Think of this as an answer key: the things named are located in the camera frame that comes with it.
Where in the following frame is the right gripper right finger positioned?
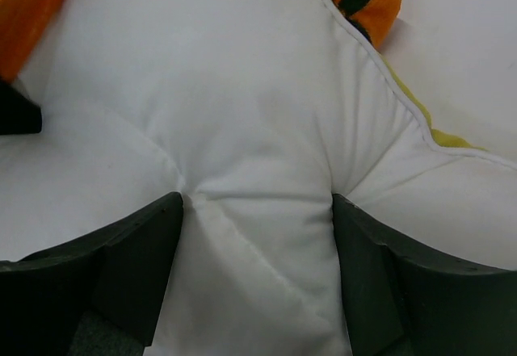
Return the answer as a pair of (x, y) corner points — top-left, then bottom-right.
(332, 195), (516, 355)

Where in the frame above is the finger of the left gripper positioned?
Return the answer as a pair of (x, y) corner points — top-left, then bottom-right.
(0, 79), (43, 135)

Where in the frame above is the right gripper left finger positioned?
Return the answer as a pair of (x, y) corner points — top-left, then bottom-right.
(1, 192), (183, 355)

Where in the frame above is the orange patterned pillowcase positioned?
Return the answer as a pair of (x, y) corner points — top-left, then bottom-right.
(1, 0), (401, 82)

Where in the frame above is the white pillow with yellow edge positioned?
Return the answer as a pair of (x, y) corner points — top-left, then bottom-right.
(1, 0), (516, 355)

